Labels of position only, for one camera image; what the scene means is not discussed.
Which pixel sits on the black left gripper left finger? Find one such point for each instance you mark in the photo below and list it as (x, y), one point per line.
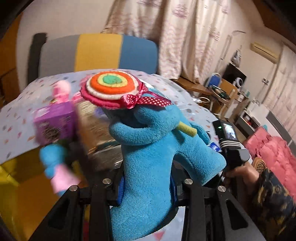
(107, 188)

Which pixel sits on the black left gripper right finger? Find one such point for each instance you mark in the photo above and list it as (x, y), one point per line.
(185, 192)

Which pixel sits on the blue plush monster toy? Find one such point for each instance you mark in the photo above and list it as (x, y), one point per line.
(152, 132)

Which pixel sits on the person's right hand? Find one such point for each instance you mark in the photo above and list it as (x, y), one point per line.
(247, 172)

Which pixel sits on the blue tissue packet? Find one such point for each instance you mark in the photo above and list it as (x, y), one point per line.
(214, 146)

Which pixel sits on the pink fluffy blanket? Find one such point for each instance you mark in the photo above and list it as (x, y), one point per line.
(274, 151)

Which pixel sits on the ornate silver tissue box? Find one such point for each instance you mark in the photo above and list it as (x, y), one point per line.
(102, 150)

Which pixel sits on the blue doll pink dress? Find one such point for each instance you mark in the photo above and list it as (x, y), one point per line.
(60, 175)

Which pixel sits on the wooden side table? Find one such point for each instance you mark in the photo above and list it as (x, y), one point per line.
(194, 87)

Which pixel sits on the blue folding chair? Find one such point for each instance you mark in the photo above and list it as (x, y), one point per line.
(215, 79)

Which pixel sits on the gold metal tray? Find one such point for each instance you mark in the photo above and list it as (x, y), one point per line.
(30, 210)

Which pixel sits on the purple snack box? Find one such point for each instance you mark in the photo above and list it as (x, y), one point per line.
(55, 122)

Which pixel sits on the pink spotted plush toy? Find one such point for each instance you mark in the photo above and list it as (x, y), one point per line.
(61, 93)

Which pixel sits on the pink patterned curtain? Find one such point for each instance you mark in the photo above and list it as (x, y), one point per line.
(187, 32)

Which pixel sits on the wooden wardrobe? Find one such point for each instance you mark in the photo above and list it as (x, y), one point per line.
(9, 78)

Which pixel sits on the grey yellow blue chair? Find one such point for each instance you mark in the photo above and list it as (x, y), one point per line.
(82, 52)

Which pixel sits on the wall air conditioner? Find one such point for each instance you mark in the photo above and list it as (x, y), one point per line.
(264, 52)

